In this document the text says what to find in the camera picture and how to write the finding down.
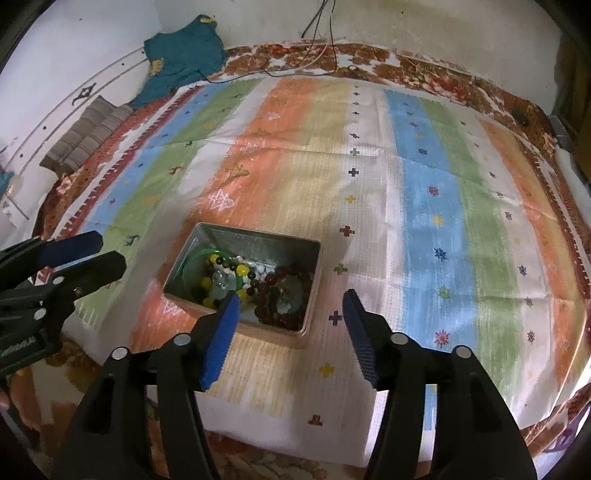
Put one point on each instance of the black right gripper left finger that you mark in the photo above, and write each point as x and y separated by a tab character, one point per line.
108	435

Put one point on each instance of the green bangle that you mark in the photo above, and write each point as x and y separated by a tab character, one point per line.
211	269

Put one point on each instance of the striped grey pillow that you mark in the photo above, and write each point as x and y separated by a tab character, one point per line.
96	124

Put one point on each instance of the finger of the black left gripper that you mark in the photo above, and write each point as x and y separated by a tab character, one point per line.
73	282
35	254

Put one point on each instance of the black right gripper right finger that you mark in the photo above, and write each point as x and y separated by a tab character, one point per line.
476	435

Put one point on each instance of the striped colourful mat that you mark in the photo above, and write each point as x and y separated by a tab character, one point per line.
442	220

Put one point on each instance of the metal jewelry tin box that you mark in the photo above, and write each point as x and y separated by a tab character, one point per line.
281	275

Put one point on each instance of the person right hand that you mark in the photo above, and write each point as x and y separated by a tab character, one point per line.
5	400

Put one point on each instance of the teal sweater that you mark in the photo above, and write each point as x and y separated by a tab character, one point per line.
180	58

